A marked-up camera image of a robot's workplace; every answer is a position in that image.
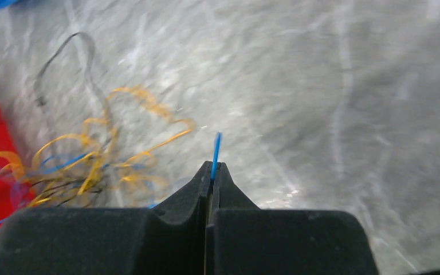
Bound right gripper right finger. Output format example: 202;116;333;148
205;163;379;274

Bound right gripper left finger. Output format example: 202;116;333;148
0;162;211;274

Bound black thin cable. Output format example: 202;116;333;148
26;31;118;207

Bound blue thin cable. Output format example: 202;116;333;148
0;131;223;248

